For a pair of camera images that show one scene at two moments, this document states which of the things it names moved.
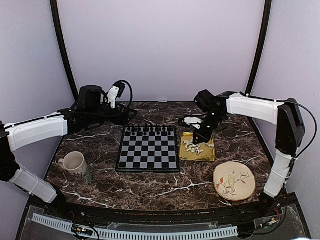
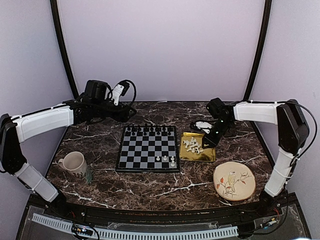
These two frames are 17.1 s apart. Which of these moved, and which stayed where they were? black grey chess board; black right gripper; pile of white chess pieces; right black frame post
Moved: black right gripper
Stayed: pile of white chess pieces; black grey chess board; right black frame post
